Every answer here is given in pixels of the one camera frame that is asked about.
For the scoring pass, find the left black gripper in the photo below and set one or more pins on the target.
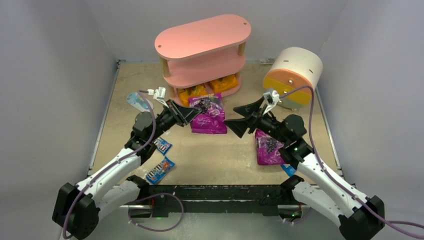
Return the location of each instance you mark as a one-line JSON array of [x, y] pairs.
[[174, 112]]

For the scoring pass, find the white round drawer cabinet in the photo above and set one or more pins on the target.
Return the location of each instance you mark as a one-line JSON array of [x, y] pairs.
[[293, 68]]

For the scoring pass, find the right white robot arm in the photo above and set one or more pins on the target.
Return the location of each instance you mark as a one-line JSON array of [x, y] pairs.
[[357, 216]]

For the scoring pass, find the black metal base rail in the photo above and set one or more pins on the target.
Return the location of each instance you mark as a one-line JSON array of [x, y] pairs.
[[267, 200]]

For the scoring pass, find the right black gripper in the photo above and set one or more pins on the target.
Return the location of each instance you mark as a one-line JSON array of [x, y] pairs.
[[256, 118]]

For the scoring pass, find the blue m&m's candy pack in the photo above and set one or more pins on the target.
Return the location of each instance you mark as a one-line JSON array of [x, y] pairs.
[[162, 145], [160, 171]]

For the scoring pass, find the purple grape candy bag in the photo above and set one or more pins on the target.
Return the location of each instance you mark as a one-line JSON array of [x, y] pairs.
[[211, 119], [267, 149]]

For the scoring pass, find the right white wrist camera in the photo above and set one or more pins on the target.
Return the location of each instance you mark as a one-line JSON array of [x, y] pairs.
[[271, 98]]

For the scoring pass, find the pink three-tier shelf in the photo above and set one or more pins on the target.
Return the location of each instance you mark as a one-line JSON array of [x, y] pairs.
[[201, 51]]

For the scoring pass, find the orange gummy candy bag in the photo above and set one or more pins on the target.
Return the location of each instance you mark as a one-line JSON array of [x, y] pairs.
[[223, 84], [194, 91]]

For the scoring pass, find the light blue blister package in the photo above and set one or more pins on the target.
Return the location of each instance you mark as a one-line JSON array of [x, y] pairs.
[[135, 100]]

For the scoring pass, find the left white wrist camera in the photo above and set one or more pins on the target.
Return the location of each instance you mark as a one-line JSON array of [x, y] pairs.
[[158, 94]]

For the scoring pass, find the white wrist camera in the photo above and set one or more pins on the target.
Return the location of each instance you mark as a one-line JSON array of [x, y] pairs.
[[158, 94], [271, 98]]

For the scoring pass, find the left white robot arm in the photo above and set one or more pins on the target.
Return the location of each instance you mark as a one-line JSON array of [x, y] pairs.
[[79, 207]]

